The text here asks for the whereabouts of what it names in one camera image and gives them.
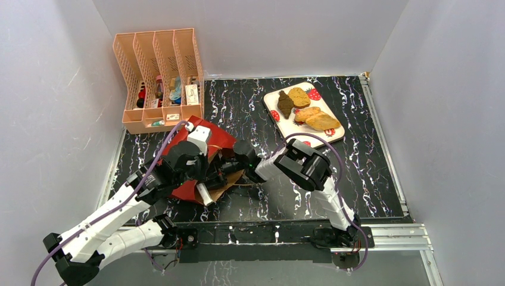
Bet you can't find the brown twisted fake bread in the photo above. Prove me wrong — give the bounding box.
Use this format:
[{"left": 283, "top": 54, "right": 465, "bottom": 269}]
[{"left": 278, "top": 91, "right": 294, "bottom": 119}]

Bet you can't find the red brown paper bag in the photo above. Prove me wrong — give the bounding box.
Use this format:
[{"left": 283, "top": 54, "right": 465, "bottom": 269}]
[{"left": 163, "top": 116, "right": 244, "bottom": 206}]

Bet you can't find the red dark bottle in organizer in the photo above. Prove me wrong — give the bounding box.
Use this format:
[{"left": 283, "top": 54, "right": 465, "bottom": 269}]
[{"left": 136, "top": 87, "right": 146, "bottom": 108}]

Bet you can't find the round yellow fake bread slice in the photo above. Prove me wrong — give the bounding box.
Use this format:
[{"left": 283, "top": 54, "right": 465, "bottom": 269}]
[{"left": 288, "top": 87, "right": 311, "bottom": 109}]

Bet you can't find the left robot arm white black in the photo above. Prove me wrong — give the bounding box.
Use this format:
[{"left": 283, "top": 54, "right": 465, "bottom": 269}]
[{"left": 43, "top": 141, "right": 208, "bottom": 285}]

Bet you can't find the strawberry print cutting board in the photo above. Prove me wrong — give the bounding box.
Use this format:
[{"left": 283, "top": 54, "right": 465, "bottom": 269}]
[{"left": 263, "top": 82, "right": 345, "bottom": 148}]

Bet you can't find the pink brown bottle in organizer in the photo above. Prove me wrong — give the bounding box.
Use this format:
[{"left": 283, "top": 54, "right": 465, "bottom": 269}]
[{"left": 155, "top": 75, "right": 164, "bottom": 100}]

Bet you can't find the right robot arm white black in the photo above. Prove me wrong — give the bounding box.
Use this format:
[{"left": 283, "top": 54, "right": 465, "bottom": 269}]
[{"left": 196, "top": 139, "right": 360, "bottom": 248}]

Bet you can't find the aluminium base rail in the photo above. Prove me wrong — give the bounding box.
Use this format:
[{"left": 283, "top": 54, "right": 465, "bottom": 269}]
[{"left": 97, "top": 220, "right": 433, "bottom": 256}]

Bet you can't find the blue packet in organizer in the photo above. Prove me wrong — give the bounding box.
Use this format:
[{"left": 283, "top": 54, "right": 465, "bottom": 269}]
[{"left": 169, "top": 76, "right": 182, "bottom": 105}]

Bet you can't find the long yellow fake bread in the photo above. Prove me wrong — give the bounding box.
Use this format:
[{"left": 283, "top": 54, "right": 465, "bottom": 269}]
[{"left": 294, "top": 107, "right": 321, "bottom": 122}]

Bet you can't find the small green white tube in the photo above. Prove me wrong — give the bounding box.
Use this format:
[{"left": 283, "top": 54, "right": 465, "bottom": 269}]
[{"left": 151, "top": 120, "right": 165, "bottom": 127}]

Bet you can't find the pink plastic file organizer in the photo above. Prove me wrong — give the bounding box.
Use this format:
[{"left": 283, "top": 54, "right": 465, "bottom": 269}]
[{"left": 113, "top": 28, "right": 205, "bottom": 135}]

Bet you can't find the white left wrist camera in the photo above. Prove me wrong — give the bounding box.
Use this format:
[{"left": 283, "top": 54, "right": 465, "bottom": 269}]
[{"left": 186, "top": 126, "right": 212, "bottom": 155}]

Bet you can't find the small white label box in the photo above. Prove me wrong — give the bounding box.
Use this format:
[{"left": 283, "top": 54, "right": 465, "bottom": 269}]
[{"left": 166, "top": 113, "right": 180, "bottom": 121}]

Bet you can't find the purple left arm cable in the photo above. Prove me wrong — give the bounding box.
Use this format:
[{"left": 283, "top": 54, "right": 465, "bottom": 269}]
[{"left": 30, "top": 120, "right": 195, "bottom": 286}]

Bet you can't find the white card box in organizer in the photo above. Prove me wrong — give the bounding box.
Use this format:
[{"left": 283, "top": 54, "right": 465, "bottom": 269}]
[{"left": 185, "top": 84, "right": 199, "bottom": 105}]

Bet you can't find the oval yellow fake bread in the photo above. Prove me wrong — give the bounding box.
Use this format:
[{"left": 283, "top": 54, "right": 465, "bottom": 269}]
[{"left": 305, "top": 112, "right": 341, "bottom": 131}]

